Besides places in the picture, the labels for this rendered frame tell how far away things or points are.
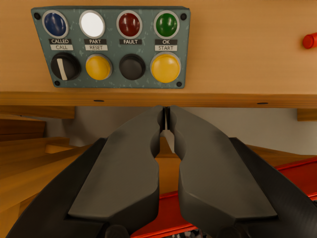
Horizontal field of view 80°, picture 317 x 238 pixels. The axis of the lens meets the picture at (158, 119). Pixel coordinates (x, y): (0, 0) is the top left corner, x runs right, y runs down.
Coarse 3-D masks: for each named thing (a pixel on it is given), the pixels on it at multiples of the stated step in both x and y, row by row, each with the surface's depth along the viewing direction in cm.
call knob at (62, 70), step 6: (54, 60) 19; (60, 60) 19; (66, 60) 19; (72, 60) 19; (54, 66) 19; (60, 66) 19; (66, 66) 19; (72, 66) 19; (54, 72) 20; (60, 72) 19; (66, 72) 19; (72, 72) 20; (60, 78) 20; (66, 78) 20; (72, 78) 20
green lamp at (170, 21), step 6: (162, 18) 17; (168, 18) 17; (174, 18) 17; (156, 24) 18; (162, 24) 18; (168, 24) 18; (174, 24) 18; (162, 30) 18; (168, 30) 18; (174, 30) 18; (168, 36) 18
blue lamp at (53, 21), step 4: (48, 16) 18; (52, 16) 17; (56, 16) 18; (60, 16) 18; (44, 20) 18; (48, 20) 18; (52, 20) 18; (56, 20) 18; (60, 20) 18; (48, 24) 18; (52, 24) 18; (56, 24) 18; (60, 24) 18; (64, 24) 18; (48, 28) 18; (52, 28) 18; (56, 28) 18; (60, 28) 18; (64, 28) 18; (52, 32) 18; (56, 32) 18; (60, 32) 18; (64, 32) 18
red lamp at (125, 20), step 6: (120, 18) 18; (126, 18) 17; (132, 18) 17; (120, 24) 18; (126, 24) 18; (132, 24) 18; (138, 24) 18; (120, 30) 18; (126, 30) 18; (132, 30) 18; (138, 30) 18
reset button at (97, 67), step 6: (90, 60) 19; (96, 60) 19; (102, 60) 19; (90, 66) 19; (96, 66) 19; (102, 66) 19; (108, 66) 20; (90, 72) 19; (96, 72) 19; (102, 72) 19; (108, 72) 20; (96, 78) 20; (102, 78) 20
